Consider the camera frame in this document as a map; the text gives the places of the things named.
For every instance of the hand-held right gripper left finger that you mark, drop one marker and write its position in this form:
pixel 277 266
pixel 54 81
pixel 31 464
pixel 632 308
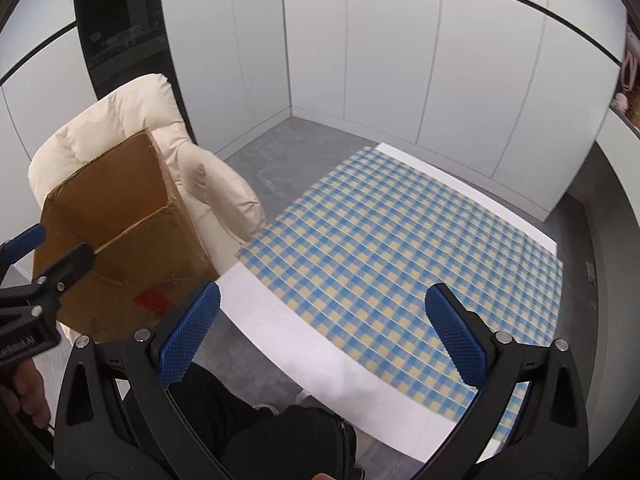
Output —
pixel 190 335

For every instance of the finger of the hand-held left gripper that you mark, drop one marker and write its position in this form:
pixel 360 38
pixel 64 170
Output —
pixel 25 242
pixel 70 262

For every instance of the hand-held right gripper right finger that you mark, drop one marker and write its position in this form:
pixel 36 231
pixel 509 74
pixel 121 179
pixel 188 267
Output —
pixel 457 340

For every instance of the brown cardboard box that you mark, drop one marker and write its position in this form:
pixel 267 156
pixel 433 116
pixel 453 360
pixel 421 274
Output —
pixel 125 185

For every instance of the person's left hand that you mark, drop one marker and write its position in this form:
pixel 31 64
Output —
pixel 27 390

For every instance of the white shoe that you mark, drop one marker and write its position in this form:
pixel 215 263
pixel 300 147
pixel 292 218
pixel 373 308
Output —
pixel 267 408

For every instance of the white table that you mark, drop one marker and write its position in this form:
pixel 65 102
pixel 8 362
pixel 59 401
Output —
pixel 300 340

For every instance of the blue yellow checkered tablecloth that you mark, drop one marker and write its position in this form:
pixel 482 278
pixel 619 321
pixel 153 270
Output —
pixel 375 235

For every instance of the cream padded armchair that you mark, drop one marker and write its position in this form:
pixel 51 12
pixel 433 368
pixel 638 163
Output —
pixel 125 110

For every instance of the small pink plush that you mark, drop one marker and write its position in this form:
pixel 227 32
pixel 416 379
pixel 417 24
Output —
pixel 620 101

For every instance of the wall outlet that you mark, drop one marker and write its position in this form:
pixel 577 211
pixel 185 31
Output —
pixel 590 272

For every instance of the black glass wall panel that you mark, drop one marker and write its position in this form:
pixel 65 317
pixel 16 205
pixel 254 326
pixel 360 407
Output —
pixel 120 25

